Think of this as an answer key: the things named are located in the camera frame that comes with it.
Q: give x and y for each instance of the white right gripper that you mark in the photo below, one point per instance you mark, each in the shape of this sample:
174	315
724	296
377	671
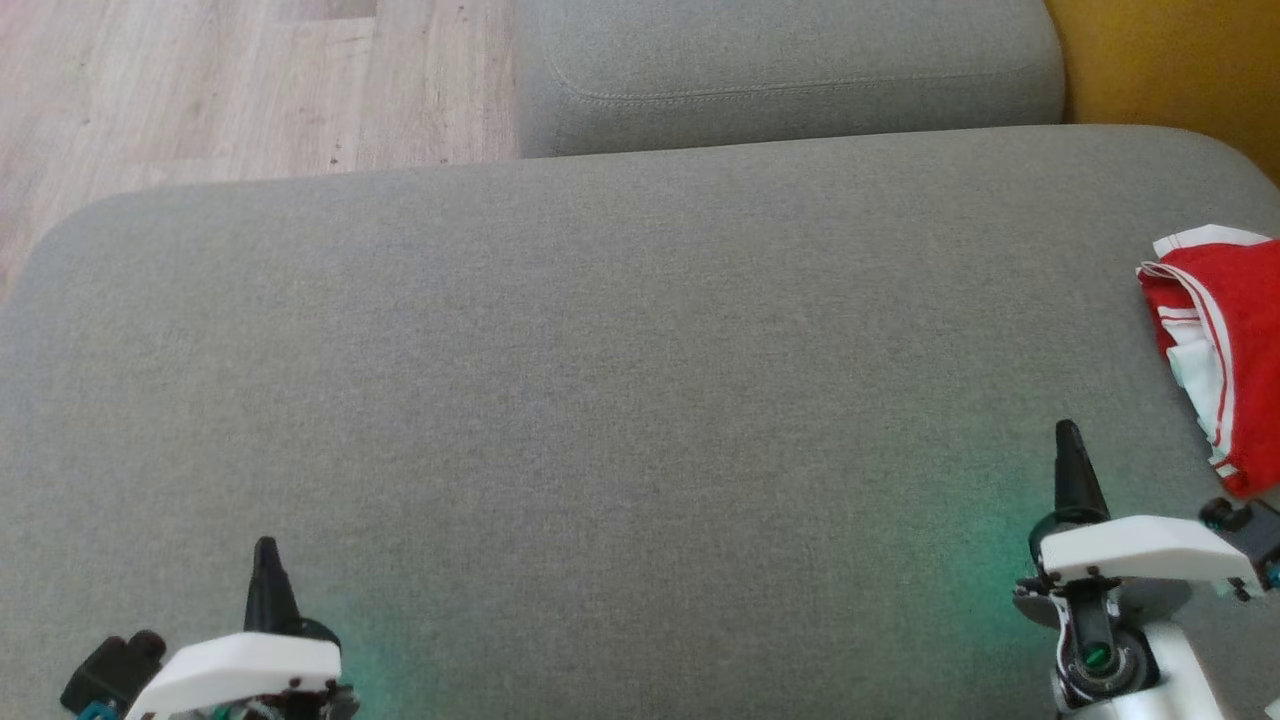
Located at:
1140	550

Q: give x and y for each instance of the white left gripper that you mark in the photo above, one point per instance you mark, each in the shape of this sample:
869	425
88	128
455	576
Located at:
240	670

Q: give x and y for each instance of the red and white jersey top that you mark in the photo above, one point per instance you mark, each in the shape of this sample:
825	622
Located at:
1250	300

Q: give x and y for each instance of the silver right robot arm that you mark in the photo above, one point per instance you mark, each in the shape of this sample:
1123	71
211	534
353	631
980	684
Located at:
1180	680

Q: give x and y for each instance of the large grey sofa seat cushion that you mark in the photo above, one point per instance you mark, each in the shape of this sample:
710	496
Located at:
600	400

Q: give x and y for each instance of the yellow sofa back cushion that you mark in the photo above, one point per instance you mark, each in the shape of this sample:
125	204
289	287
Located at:
1180	70

